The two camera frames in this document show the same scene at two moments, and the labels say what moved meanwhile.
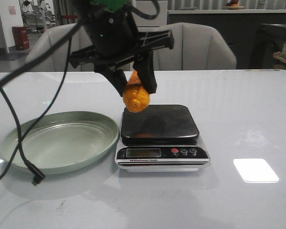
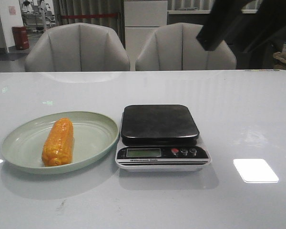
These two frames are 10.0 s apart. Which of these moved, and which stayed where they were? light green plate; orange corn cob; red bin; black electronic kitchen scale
Moved: orange corn cob
Stayed: black electronic kitchen scale; red bin; light green plate
